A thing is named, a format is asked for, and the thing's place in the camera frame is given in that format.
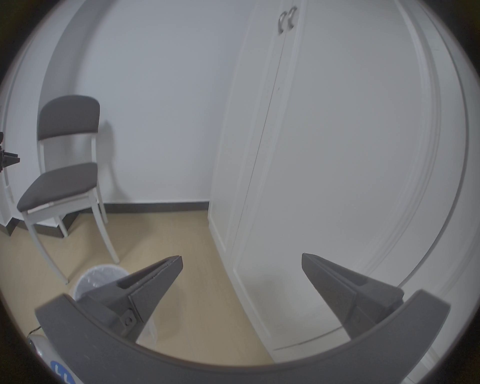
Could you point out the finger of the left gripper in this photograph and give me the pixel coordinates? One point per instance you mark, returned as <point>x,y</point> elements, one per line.
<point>348,296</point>
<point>146,290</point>

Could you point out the clear plastic bag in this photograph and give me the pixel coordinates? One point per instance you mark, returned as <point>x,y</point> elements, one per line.
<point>99,277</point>

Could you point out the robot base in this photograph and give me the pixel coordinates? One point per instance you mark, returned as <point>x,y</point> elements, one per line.
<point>56,369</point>

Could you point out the pale grey trash bin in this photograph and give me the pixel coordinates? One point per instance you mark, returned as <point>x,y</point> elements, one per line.
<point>146,332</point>

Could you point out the white chair with grey seat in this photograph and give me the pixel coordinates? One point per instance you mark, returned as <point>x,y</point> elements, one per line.
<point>60,183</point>

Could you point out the white wardrobe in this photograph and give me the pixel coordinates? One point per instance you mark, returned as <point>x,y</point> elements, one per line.
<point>318,150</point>

